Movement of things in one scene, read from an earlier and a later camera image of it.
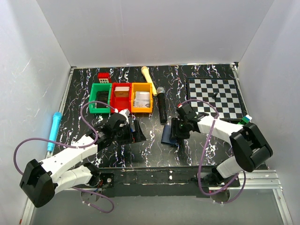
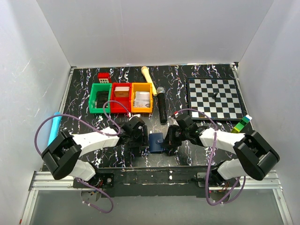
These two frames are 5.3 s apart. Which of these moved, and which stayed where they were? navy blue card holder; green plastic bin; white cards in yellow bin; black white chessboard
Moved: navy blue card holder
Stayed: black white chessboard; white cards in yellow bin; green plastic bin
